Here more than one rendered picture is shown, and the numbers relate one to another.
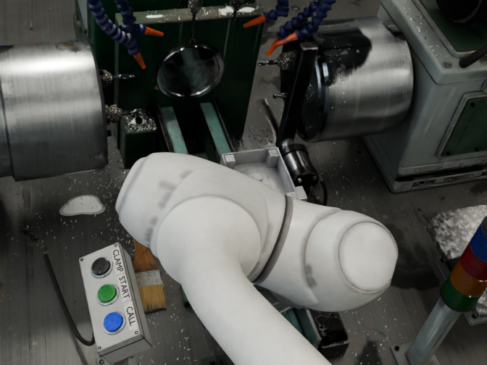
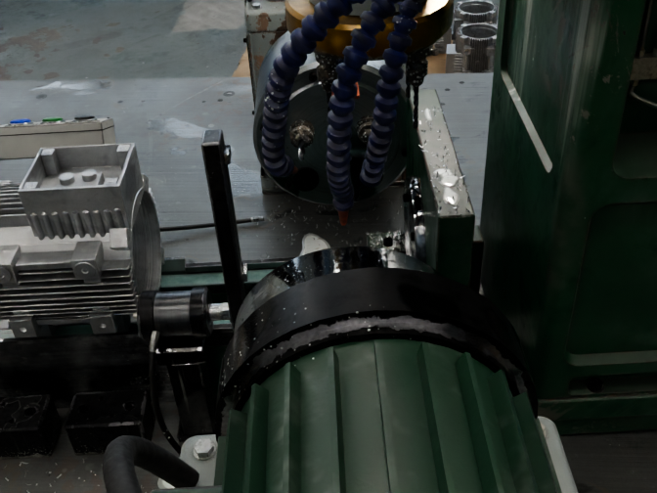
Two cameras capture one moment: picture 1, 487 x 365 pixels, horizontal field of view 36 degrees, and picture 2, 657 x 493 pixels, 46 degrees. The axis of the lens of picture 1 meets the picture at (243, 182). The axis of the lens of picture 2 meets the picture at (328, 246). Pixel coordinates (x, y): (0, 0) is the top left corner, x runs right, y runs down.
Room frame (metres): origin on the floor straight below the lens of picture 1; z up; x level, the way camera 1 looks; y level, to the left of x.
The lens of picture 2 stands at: (1.45, -0.63, 1.63)
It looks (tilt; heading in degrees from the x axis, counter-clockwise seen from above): 38 degrees down; 116
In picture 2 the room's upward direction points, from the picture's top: 4 degrees counter-clockwise
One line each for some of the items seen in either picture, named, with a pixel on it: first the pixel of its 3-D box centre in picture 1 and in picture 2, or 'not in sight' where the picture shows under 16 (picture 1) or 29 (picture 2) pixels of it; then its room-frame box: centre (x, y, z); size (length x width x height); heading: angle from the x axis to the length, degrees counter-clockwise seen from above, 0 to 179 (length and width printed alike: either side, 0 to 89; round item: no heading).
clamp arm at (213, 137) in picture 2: (295, 100); (226, 238); (1.05, -0.06, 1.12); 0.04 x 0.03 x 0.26; 26
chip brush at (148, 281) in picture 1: (145, 266); not in sight; (0.84, 0.16, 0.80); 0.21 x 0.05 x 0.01; 23
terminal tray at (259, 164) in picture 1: (256, 190); (85, 190); (0.82, -0.03, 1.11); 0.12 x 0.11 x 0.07; 25
